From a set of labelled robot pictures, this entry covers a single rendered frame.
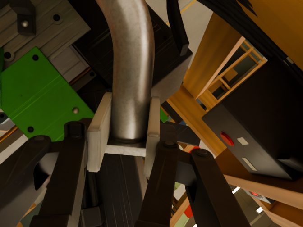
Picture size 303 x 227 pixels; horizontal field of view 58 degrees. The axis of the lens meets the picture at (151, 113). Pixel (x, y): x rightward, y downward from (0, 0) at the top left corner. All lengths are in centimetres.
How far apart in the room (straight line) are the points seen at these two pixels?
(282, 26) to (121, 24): 26
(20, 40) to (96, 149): 41
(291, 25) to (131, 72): 25
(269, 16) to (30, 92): 39
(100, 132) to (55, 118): 35
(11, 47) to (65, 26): 10
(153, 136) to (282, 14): 27
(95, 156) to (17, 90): 37
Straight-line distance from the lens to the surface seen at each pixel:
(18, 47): 55
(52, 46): 54
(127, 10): 19
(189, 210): 390
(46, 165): 16
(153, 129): 17
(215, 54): 81
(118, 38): 19
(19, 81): 52
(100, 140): 17
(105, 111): 19
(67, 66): 105
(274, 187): 47
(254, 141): 42
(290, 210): 125
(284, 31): 40
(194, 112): 127
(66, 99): 51
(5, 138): 66
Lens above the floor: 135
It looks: 7 degrees down
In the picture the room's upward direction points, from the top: 139 degrees clockwise
